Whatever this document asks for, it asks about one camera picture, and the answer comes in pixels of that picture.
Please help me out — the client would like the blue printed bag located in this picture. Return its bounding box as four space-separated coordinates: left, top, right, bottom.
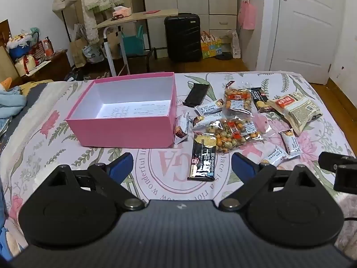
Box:
82 45 105 63

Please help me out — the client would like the white plastic bag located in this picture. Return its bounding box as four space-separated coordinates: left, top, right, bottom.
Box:
230 30 241 59

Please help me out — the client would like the colourful gift bag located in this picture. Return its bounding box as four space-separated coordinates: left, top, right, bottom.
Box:
201 31 223 59

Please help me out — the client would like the folding side table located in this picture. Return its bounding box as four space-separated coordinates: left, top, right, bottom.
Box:
93 8 179 77

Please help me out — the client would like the pink hanging bag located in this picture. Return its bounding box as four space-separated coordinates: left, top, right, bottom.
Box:
238 0 257 30

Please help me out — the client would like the beige cracker packet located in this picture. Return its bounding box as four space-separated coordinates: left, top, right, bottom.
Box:
267 92 323 136

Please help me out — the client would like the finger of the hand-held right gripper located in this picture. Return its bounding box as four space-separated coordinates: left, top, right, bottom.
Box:
334 164 357 194
318 151 357 171

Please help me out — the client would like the clear mixed nut packet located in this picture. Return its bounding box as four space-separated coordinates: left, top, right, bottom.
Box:
206 117 272 154
224 87 253 115

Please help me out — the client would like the black suitcase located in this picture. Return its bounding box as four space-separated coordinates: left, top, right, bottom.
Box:
164 13 203 63

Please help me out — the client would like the pink tissue box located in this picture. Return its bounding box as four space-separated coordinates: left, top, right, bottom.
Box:
112 6 132 18

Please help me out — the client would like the long black snack packet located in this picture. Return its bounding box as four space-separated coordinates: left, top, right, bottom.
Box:
187 132 218 182

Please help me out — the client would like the pink cardboard box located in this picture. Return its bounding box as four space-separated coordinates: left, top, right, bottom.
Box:
65 72 177 148

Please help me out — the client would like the white snack bar packet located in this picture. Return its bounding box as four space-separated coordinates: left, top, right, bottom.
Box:
259 145 289 166
280 129 303 159
192 114 221 130
194 98 224 115
174 112 190 145

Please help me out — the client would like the light blue clothing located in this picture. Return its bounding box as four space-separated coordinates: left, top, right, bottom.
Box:
0 86 27 119

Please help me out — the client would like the black biscuit packet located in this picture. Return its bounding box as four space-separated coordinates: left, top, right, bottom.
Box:
249 87 275 113

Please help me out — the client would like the teal shopping bag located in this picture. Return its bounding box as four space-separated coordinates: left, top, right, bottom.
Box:
120 25 144 56

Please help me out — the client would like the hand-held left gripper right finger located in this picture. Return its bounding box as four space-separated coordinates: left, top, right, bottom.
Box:
219 152 321 212

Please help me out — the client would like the white door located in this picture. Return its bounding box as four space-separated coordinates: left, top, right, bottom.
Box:
257 0 345 86

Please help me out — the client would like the wooden nightstand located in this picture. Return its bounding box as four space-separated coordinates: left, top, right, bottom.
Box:
17 49 71 86

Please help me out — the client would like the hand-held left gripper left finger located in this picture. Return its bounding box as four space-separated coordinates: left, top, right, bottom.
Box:
47 152 145 211

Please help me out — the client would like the brown paper bag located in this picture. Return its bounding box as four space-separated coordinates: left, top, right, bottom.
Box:
69 24 90 68

